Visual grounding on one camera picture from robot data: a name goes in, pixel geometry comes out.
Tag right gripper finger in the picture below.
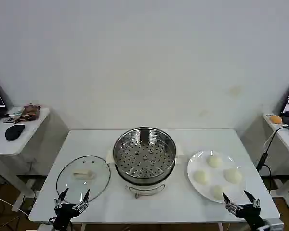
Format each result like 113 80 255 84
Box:
223 192 243 216
244 190 261 208

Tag black computer mouse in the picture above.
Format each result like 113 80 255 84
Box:
4 124 26 141

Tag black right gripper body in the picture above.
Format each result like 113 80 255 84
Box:
238 204 268 229

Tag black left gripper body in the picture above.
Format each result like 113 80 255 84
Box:
53 203 79 230

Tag white steamed bun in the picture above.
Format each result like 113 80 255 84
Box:
210 184 228 200
224 167 243 183
194 169 210 186
206 154 223 168

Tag small dark gadget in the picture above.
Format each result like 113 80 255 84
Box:
3 115 24 124

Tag round white plate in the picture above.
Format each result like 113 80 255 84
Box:
187 150 247 204

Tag white floor cable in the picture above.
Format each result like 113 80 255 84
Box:
0 192 31 216

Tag perforated steel steamer basket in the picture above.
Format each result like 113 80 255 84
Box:
112 127 177 185

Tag round glass lid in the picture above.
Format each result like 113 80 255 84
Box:
55 155 111 203

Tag brown snack bag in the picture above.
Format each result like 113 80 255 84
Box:
22 103 41 121

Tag white electric cooker base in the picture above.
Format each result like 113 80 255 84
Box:
105 141 185 199

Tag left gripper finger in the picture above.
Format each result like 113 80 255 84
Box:
53 187 70 209
72 189 91 213

